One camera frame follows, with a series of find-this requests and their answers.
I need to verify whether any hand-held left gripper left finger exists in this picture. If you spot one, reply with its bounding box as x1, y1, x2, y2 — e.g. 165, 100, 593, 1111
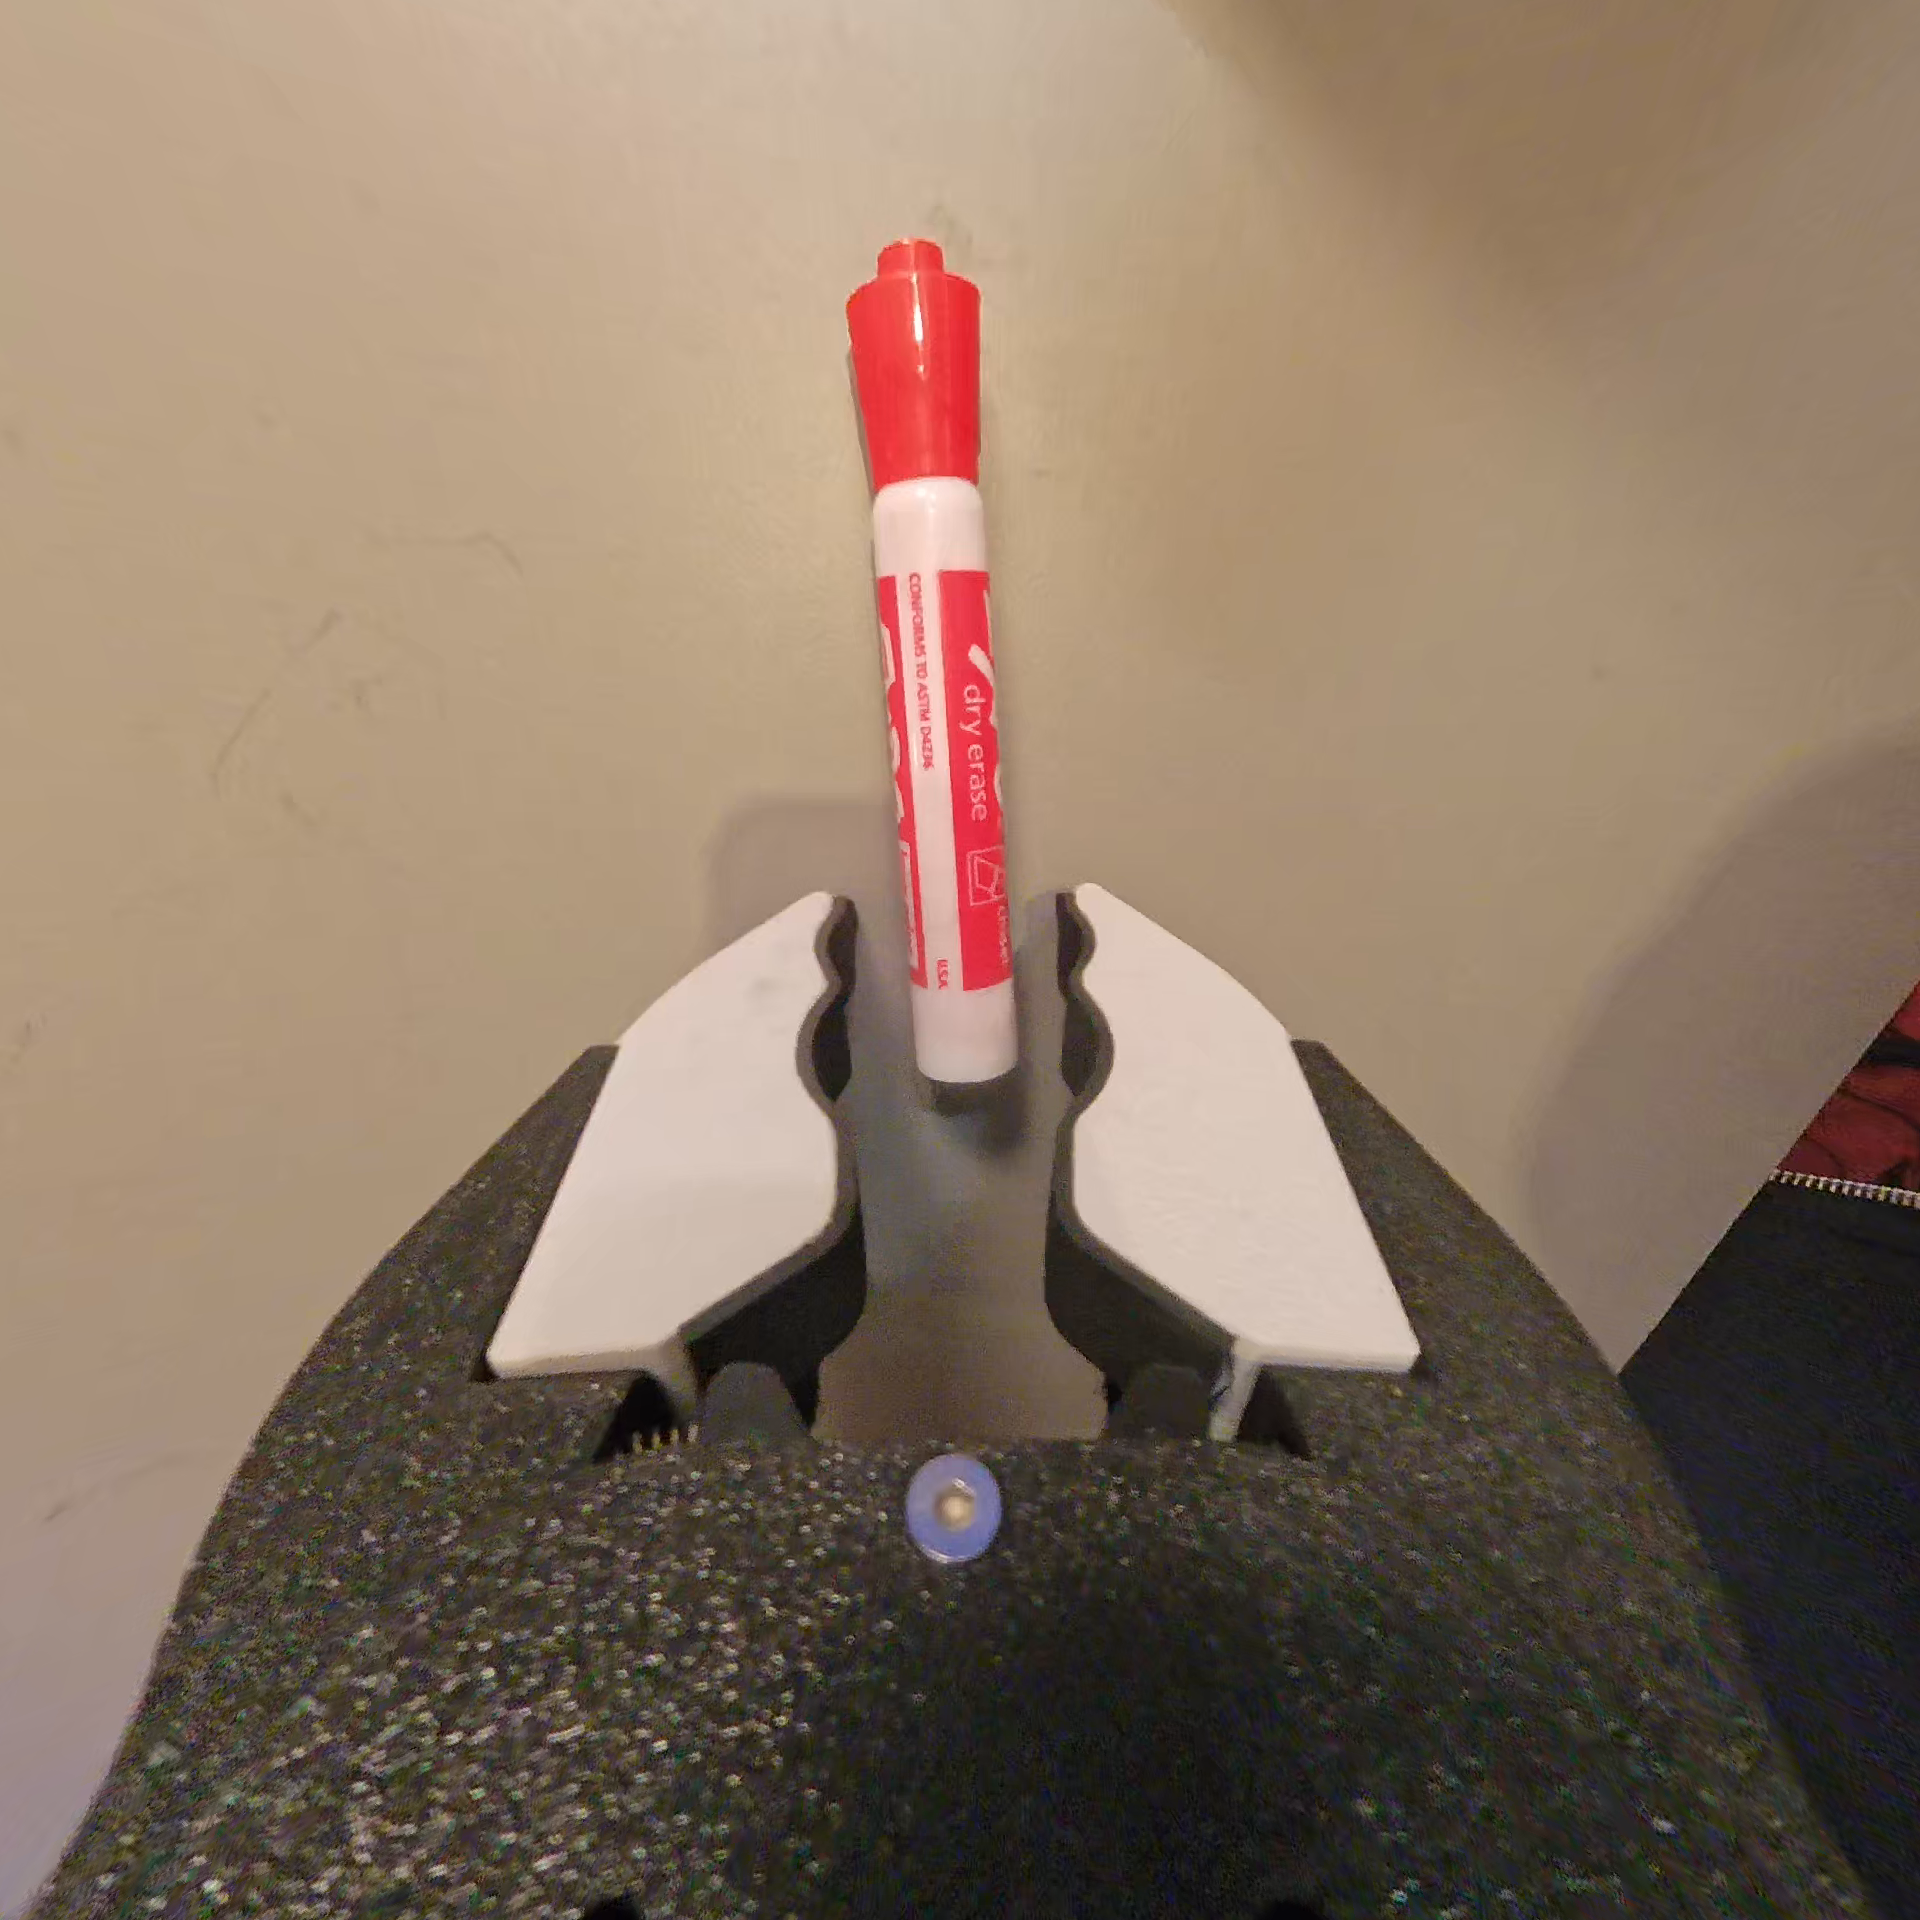
480, 890, 867, 1413

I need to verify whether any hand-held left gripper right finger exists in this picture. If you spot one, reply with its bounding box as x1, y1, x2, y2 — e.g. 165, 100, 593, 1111
1045, 881, 1425, 1436

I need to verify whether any red dry erase marker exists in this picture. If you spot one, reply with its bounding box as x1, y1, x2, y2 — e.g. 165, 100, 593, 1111
844, 240, 1021, 1087

